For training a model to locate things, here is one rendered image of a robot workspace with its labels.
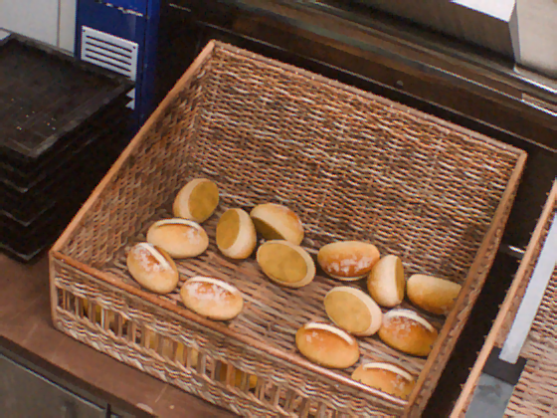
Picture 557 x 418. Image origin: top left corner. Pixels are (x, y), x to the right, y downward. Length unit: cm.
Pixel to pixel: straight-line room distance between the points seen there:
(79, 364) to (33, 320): 11
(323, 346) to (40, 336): 42
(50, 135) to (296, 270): 43
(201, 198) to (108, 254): 19
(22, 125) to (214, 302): 41
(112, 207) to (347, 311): 38
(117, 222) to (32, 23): 52
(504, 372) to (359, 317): 52
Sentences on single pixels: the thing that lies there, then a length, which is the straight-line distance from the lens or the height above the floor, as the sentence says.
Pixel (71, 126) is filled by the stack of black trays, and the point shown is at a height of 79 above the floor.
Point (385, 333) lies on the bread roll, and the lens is 163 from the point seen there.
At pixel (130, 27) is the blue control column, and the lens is 186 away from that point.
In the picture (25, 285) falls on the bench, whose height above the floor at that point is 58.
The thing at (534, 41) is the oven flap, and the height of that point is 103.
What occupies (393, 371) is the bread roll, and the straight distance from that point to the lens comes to 153.
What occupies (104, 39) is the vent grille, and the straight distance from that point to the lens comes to 190.
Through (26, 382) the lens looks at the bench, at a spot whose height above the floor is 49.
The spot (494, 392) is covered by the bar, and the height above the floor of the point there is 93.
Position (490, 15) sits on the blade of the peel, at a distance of 106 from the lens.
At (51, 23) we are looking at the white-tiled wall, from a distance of 201.
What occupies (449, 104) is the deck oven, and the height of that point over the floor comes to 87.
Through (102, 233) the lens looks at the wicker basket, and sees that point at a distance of 164.
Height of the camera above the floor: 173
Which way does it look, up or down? 38 degrees down
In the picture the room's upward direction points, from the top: 8 degrees clockwise
